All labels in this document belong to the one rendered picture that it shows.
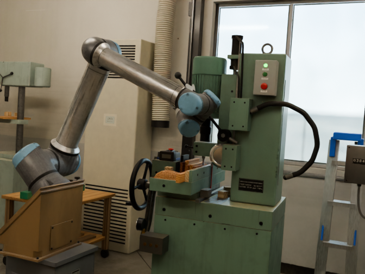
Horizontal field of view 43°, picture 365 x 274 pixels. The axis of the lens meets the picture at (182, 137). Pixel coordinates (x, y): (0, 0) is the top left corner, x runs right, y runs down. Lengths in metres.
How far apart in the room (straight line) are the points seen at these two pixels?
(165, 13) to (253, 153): 2.00
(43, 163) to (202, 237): 0.82
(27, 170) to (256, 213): 1.06
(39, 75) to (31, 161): 2.11
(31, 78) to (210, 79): 2.33
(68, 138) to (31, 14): 2.87
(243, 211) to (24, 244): 0.97
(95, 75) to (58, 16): 2.63
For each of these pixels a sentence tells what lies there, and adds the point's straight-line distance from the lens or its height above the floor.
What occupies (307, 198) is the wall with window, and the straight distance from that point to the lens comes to 3.65.
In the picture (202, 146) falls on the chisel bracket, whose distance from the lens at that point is 2.35.
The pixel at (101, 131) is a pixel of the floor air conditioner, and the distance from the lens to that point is 4.00.
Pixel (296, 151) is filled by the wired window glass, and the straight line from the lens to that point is 3.71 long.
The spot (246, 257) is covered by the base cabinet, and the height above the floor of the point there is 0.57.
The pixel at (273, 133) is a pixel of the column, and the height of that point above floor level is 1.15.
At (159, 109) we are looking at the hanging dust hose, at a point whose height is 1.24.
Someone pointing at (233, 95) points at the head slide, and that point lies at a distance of 2.28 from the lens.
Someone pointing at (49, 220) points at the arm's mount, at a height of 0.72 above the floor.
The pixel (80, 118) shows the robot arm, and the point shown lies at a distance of 2.26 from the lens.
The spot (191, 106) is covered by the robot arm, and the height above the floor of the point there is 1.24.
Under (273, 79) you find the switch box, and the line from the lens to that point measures 2.14.
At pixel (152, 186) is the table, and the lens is 2.18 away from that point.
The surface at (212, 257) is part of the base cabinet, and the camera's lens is 2.23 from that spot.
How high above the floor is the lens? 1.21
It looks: 3 degrees down
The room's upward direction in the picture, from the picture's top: 4 degrees clockwise
